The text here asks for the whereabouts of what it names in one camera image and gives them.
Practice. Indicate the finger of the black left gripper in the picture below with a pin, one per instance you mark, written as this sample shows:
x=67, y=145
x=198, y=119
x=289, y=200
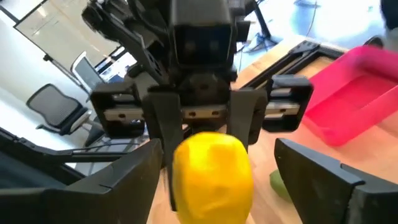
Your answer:
x=163, y=121
x=247, y=115

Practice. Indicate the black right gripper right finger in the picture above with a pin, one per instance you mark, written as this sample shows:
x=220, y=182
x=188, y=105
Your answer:
x=326, y=199

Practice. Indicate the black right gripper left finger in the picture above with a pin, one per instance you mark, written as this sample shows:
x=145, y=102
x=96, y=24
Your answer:
x=109, y=202

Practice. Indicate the yellow lemon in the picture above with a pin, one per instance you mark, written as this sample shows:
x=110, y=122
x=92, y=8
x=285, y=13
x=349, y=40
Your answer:
x=213, y=180

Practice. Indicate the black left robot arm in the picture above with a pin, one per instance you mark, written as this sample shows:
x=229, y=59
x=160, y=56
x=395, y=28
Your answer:
x=124, y=25

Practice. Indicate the green lime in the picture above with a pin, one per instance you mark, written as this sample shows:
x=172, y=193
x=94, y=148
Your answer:
x=278, y=186

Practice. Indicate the pink plastic basket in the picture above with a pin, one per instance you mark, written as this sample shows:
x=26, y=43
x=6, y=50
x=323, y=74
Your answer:
x=342, y=118

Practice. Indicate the black tripod stand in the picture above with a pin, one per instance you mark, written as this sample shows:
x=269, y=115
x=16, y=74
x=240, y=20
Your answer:
x=261, y=18

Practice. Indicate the grey office chair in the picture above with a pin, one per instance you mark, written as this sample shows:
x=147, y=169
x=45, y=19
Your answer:
x=85, y=73

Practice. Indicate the black mesh office chair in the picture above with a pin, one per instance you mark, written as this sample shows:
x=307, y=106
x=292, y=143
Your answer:
x=56, y=107

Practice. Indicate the white whiteboard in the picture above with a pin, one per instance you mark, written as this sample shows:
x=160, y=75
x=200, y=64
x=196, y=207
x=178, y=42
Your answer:
x=62, y=34

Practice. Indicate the person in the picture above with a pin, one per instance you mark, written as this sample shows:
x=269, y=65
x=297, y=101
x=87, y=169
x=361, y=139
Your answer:
x=390, y=12

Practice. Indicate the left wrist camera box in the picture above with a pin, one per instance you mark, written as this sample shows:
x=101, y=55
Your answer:
x=202, y=40

